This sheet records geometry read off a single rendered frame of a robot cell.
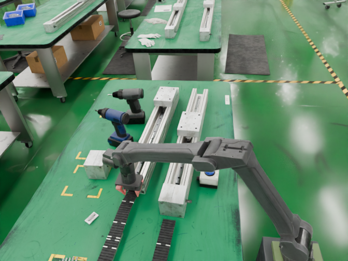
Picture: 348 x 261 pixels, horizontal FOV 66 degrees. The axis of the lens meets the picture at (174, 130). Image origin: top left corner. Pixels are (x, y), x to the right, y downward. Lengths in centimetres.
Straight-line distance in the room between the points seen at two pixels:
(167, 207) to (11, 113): 199
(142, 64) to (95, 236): 199
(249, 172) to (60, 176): 96
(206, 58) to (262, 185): 204
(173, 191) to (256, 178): 44
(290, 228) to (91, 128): 119
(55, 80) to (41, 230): 239
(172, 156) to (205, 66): 196
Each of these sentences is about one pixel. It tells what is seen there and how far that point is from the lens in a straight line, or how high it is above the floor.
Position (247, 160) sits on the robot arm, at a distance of 73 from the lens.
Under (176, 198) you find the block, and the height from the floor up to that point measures 87.
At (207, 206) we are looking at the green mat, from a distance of 118.
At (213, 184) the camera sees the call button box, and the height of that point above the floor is 81.
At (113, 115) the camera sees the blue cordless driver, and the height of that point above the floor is 99.
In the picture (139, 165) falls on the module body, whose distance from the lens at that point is 128.
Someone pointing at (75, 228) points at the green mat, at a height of 78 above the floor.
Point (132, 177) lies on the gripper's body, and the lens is 109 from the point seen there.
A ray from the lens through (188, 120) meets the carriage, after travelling 139.
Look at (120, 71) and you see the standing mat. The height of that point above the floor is 2.
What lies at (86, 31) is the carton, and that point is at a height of 36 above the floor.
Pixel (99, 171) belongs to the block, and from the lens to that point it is 130.
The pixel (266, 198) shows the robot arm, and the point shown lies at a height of 111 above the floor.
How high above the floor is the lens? 174
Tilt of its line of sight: 39 degrees down
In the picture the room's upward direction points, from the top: 4 degrees counter-clockwise
